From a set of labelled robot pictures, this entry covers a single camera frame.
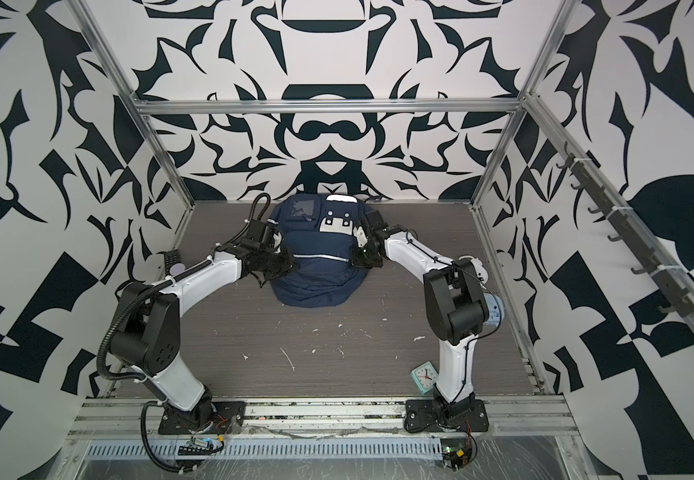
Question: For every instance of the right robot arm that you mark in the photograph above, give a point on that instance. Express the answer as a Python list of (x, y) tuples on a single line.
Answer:
[(455, 304)]

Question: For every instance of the light blue small case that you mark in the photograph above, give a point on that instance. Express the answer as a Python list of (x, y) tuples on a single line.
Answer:
[(495, 309)]

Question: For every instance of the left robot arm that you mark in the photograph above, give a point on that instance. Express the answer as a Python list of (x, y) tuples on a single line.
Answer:
[(143, 342)]

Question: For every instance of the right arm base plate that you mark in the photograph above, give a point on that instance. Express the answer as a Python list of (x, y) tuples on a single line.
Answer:
[(434, 415)]

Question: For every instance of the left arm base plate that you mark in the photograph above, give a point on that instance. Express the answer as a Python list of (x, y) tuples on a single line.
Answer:
[(222, 417)]

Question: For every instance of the green square alarm clock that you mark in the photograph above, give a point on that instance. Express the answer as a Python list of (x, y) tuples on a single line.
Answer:
[(425, 377)]

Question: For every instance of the wall hook rail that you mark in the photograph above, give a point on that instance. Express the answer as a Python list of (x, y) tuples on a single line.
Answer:
[(670, 278)]

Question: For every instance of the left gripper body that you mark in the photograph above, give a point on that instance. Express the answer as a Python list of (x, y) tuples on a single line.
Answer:
[(277, 265)]

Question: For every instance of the black remote control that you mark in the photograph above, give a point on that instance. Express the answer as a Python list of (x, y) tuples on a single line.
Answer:
[(171, 258)]

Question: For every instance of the navy blue student backpack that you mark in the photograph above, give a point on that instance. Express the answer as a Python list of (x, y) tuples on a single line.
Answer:
[(319, 231)]

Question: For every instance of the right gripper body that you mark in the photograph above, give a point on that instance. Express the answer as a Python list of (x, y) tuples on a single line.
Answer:
[(365, 256)]

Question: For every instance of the aluminium frame rail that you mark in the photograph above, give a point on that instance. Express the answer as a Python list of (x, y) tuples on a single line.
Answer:
[(296, 418)]

